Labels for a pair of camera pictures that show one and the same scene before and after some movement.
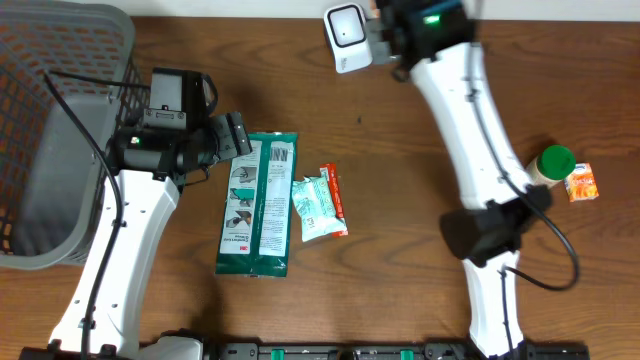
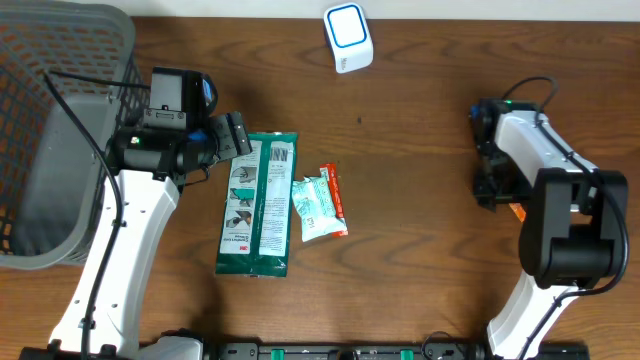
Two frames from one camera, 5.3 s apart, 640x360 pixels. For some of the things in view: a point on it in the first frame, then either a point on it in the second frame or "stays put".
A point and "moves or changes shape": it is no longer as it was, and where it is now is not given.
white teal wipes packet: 314,201 stays put
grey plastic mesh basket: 51,172 stays put
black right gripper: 378,53 → 488,198
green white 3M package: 256,225 stays put
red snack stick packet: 331,171 stays put
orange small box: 376,12 moves or changes shape
